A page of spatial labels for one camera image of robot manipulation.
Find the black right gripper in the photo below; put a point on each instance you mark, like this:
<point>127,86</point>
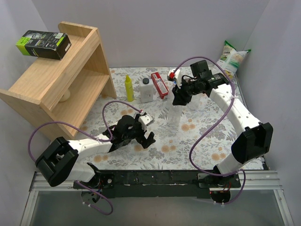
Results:
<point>179,92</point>

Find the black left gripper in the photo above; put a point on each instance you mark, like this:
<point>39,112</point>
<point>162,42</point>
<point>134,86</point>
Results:
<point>141,135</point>

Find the clear plastic bottle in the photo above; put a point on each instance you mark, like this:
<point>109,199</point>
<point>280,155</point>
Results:
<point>174,115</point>
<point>195,102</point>
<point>170,95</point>

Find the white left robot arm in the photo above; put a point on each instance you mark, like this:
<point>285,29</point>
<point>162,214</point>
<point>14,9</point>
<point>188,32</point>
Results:
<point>62,160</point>

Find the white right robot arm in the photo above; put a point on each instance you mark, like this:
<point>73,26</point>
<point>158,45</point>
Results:
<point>254,137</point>

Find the white bottle black cap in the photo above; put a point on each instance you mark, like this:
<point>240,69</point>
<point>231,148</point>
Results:
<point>146,88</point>

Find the yellow squeeze bottle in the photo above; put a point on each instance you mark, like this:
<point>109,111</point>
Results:
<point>129,89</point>

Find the red toothpaste box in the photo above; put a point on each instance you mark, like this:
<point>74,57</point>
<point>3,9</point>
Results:
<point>159,85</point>

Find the floral table mat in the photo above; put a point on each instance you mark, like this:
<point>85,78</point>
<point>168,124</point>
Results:
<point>182,147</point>

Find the green chips bag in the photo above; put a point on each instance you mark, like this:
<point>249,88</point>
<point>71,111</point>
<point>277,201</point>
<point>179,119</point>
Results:
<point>231,59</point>

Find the cream object under shelf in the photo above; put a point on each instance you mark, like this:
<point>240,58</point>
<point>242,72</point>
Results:
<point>65,96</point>

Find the wooden shelf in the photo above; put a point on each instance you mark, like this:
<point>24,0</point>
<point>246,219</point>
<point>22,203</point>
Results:
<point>83,71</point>

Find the black green box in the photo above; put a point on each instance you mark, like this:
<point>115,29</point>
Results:
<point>50,45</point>

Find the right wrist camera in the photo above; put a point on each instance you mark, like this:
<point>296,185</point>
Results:
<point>175,76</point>

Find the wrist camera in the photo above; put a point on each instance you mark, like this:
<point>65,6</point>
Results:
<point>175,76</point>
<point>145,119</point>

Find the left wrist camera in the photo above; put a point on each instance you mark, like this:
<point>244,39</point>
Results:
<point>145,119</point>

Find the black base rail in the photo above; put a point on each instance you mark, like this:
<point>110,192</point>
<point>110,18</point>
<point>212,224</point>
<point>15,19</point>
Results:
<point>157,183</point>

